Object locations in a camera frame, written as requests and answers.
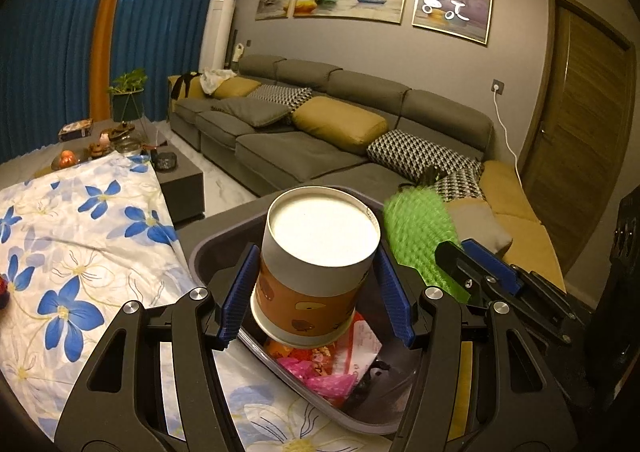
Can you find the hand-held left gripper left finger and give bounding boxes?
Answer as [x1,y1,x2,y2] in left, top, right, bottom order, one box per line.
[52,247,262,452]

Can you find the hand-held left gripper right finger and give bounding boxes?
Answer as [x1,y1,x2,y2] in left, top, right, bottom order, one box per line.
[375,248,581,452]

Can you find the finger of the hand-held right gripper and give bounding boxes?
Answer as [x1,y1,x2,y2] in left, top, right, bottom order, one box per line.
[435,241,488,305]
[462,239,523,300]

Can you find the grey plastic bin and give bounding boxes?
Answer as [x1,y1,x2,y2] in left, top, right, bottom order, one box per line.
[187,185,471,438]

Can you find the green foam net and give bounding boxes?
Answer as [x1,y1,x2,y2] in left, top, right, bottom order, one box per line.
[382,185,461,303]

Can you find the red snack packet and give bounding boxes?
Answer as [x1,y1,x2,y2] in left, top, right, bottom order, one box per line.
[325,312,383,383]

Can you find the brown paper cup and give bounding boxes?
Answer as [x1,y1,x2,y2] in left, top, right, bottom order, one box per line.
[250,186,383,348]

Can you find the pink foam net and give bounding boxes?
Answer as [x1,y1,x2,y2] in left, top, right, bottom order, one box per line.
[277,354,346,400]

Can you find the grey-brown cushion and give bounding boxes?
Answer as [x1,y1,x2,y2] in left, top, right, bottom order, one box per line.
[445,197,515,253]

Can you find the yellow sofa seat pad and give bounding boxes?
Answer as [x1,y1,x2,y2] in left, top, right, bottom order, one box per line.
[480,161,568,293]

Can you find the small black-white patterned cushion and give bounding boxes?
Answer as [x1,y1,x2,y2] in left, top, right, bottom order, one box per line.
[430,167,486,203]

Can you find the dark coffee table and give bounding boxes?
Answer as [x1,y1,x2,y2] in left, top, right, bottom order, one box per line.
[30,119,206,228]

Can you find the wide black-white patterned cushion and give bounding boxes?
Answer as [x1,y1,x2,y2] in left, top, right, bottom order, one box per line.
[366,129,483,183]

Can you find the grey sofa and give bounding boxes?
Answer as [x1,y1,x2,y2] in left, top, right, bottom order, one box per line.
[167,54,568,293]

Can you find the wooden door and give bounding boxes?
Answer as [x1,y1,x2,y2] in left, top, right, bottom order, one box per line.
[520,0,633,303]

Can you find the blue floral white tablecloth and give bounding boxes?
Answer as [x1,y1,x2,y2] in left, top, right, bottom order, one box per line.
[0,155,396,452]

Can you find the large yellow cushion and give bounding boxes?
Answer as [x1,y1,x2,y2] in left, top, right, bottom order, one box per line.
[291,96,390,156]

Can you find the plain grey cushion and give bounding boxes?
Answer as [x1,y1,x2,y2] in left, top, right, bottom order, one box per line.
[215,97,292,128]

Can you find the tea set tray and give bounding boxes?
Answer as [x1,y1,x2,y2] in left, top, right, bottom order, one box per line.
[87,125,136,158]

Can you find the long black-white patterned cushion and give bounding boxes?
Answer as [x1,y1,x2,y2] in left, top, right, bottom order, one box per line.
[247,84,313,109]

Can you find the small yellow cushion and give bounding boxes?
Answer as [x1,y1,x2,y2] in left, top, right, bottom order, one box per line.
[212,78,262,100]

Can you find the black clothing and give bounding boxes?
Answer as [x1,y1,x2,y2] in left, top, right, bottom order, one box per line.
[170,72,201,100]

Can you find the plate of orange fruit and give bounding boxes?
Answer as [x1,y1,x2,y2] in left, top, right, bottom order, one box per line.
[52,149,81,170]

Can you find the white cloth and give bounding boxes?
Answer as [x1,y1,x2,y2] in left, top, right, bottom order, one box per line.
[200,67,236,96]

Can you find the patterned flat box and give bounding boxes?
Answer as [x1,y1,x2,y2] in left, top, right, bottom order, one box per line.
[57,119,95,142]

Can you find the potted plant in green pot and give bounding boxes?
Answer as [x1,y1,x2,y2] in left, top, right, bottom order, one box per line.
[107,70,149,120]

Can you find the white standing air conditioner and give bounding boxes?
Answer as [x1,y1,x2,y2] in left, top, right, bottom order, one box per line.
[200,0,236,73]

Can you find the blue curtain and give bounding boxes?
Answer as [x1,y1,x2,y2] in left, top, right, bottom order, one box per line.
[0,0,113,163]
[107,0,246,123]

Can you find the orange curtain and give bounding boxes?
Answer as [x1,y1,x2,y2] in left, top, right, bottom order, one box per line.
[90,0,133,120]

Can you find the white cable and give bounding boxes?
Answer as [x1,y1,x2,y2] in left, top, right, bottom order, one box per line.
[495,92,526,183]

